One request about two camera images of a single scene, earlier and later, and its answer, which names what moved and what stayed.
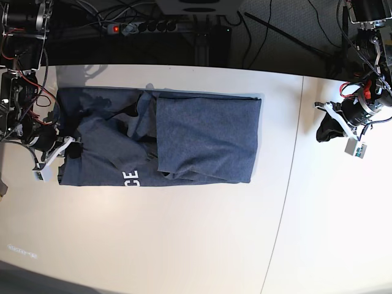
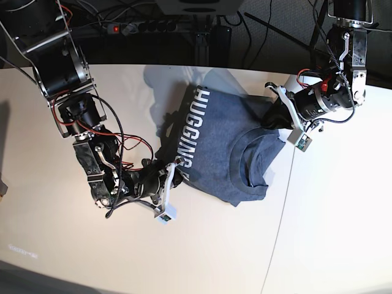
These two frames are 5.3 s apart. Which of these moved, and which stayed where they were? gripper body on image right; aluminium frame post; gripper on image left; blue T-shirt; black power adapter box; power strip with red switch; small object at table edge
Moved: gripper body on image right; blue T-shirt; gripper on image left
Stayed: power strip with red switch; black power adapter box; small object at table edge; aluminium frame post
